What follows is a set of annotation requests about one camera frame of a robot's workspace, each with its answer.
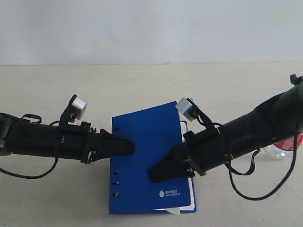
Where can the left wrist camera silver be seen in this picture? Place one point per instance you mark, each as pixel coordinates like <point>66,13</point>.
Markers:
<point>77,108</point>

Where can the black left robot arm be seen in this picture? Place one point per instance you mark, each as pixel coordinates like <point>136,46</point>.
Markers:
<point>23,137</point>

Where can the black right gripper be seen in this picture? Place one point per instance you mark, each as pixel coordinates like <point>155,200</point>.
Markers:
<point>202,151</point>

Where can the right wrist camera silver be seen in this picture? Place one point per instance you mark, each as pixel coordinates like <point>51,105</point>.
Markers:
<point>186,108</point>

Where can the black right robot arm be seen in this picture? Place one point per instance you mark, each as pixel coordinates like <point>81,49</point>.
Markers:
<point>275,120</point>

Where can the clear bottle with red label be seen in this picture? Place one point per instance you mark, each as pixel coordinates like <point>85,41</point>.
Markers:
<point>282,149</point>

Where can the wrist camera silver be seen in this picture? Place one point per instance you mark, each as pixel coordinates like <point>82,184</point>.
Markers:
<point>77,108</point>
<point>186,108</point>

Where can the blue ring binder notebook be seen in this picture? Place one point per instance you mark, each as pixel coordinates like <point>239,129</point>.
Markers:
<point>155,131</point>

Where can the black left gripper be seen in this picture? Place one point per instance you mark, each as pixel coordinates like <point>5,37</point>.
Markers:
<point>86,144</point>

